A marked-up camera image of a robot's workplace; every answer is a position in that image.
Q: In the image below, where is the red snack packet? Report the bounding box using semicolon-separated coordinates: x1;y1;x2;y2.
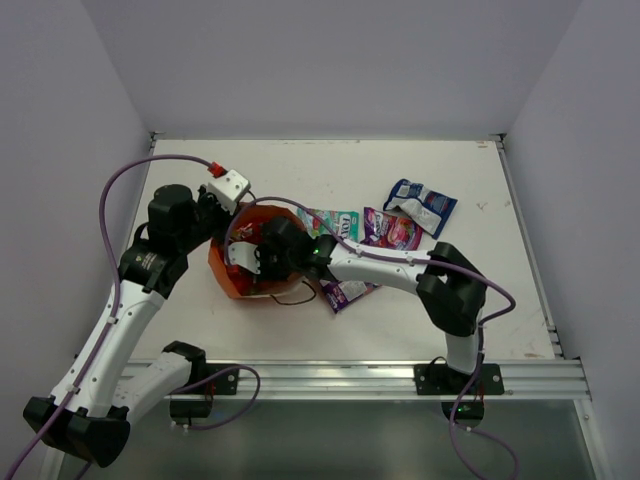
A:
229;221;262;244

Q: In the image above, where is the purple Fox's candy bag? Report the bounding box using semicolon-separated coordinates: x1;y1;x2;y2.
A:
361;207;423;251

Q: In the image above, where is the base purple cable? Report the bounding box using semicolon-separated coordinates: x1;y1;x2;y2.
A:
447;384;519;480
172;366;262;432

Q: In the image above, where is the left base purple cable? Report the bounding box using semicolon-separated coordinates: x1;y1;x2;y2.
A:
172;366;262;432

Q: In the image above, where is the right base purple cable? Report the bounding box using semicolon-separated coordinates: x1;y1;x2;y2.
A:
447;384;519;480

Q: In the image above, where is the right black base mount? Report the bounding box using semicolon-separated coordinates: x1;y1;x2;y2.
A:
413;357;505;427

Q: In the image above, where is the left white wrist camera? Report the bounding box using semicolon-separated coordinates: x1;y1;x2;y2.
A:
205;163;251;214

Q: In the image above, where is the aluminium table rail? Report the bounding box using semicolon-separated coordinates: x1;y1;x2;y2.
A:
119;359;591;401

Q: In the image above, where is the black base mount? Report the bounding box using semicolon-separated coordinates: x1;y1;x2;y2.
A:
413;357;505;427
169;363;239;425

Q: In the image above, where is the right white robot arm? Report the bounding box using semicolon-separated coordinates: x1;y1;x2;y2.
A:
258;216;487;393

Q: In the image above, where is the purple white snack packet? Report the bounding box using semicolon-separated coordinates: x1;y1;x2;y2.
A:
319;280;379;314

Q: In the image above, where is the orange paper bag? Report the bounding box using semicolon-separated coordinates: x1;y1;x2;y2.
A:
208;205;304;300

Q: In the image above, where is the blue white snack packet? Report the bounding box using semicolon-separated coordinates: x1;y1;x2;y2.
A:
383;179;458;240

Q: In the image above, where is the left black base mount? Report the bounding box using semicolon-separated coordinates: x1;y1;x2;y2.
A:
169;363;239;425

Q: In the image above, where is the green wafer packet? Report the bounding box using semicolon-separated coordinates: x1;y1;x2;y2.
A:
296;208;360;241

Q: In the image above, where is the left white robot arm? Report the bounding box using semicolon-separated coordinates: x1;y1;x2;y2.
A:
23;184;244;467

